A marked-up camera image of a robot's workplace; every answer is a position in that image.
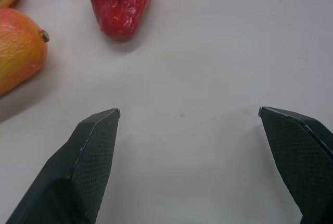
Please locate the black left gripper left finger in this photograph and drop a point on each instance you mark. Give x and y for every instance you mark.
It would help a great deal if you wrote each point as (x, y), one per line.
(78, 172)

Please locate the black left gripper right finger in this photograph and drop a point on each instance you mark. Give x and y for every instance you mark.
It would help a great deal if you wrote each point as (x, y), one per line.
(301, 161)

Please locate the red pepper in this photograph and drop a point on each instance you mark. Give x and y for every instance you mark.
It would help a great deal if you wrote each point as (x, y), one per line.
(121, 2)

